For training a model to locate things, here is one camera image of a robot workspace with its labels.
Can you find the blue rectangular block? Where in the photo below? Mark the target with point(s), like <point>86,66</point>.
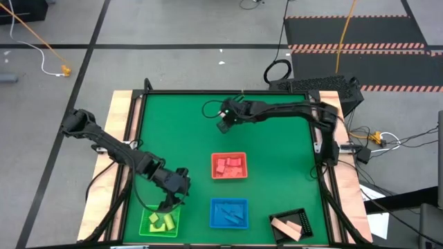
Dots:
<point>231,219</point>

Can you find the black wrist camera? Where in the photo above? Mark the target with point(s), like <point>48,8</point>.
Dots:
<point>224,126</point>
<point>182,172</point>

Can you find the grey flat object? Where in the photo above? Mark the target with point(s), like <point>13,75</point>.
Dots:
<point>7,79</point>

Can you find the long natural wood block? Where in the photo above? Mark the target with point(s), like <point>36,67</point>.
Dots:
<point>285,229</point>

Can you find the green table mat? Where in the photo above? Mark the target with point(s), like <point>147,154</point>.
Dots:
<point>277,145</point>

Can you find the dark grey box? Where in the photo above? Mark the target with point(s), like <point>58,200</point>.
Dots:
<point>431,224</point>

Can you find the black box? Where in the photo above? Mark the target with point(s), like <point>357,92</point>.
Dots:
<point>20,10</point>

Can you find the red plastic basket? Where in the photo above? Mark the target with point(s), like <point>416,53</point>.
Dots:
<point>244,174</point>

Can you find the red arch block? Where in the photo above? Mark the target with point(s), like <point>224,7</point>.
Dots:
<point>234,162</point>

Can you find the yellow-green cylinder block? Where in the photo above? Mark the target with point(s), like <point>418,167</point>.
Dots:
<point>169,222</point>

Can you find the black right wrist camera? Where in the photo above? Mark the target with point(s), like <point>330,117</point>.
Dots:
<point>224,126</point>

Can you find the black power adapter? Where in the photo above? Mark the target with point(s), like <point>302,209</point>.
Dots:
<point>363,155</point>

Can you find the green plastic basket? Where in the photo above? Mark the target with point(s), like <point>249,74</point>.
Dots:
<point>144,221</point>

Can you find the white paper sheet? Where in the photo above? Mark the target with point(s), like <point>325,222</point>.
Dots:
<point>379,224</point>

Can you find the black floor beam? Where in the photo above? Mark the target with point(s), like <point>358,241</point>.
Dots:
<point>398,202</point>

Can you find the black hazard-striped floor mat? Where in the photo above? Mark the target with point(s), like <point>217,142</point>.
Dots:
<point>380,69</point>
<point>346,31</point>

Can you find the black metal table frame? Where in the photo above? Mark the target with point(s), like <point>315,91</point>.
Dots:
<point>137,93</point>

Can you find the blue plastic basket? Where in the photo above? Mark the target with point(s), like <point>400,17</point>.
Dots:
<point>216,223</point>

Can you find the medium natural wood block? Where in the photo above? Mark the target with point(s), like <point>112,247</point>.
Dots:
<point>296,226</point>

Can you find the black plastic basket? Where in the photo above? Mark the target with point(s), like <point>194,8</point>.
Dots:
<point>306,221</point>

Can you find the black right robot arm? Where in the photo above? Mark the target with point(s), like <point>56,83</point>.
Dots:
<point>284,109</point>

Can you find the black perforated computer case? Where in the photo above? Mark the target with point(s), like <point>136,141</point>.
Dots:
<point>318,84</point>

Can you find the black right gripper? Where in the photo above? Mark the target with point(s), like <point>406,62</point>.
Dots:
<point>237,110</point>

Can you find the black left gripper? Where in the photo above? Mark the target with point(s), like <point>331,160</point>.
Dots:
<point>174,185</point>

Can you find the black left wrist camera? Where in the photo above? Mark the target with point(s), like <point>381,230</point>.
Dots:
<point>182,172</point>

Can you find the grey upright panel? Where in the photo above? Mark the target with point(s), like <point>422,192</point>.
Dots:
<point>440,155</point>

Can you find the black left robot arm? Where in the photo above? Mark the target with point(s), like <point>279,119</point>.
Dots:
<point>114,148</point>

